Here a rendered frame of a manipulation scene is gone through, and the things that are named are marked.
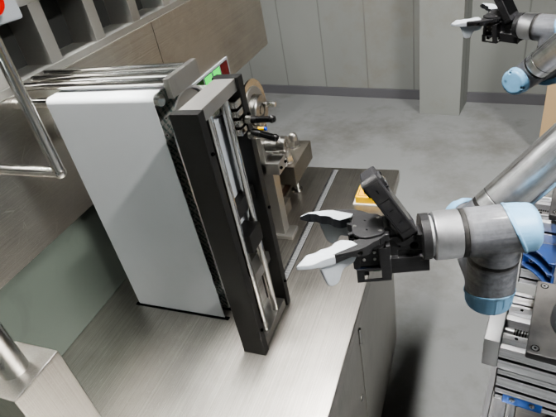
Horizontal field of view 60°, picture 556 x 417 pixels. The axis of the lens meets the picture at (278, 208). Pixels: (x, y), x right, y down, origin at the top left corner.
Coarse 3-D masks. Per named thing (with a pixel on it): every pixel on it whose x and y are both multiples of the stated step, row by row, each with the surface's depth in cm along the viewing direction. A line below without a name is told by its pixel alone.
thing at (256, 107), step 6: (252, 96) 113; (258, 96) 112; (264, 96) 115; (252, 102) 112; (258, 102) 112; (252, 108) 112; (258, 108) 113; (264, 108) 116; (252, 114) 112; (258, 114) 113; (264, 114) 116
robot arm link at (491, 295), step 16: (464, 272) 78; (480, 272) 73; (496, 272) 71; (512, 272) 72; (464, 288) 79; (480, 288) 74; (496, 288) 73; (512, 288) 74; (480, 304) 76; (496, 304) 75
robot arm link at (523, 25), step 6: (528, 12) 140; (534, 12) 139; (522, 18) 140; (528, 18) 138; (516, 24) 141; (522, 24) 139; (528, 24) 138; (516, 30) 141; (522, 30) 140; (528, 30) 138; (522, 36) 142; (528, 36) 140
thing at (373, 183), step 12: (372, 168) 69; (372, 180) 67; (384, 180) 67; (372, 192) 67; (384, 192) 67; (384, 204) 68; (396, 204) 68; (396, 216) 68; (408, 216) 70; (396, 228) 69; (408, 228) 69
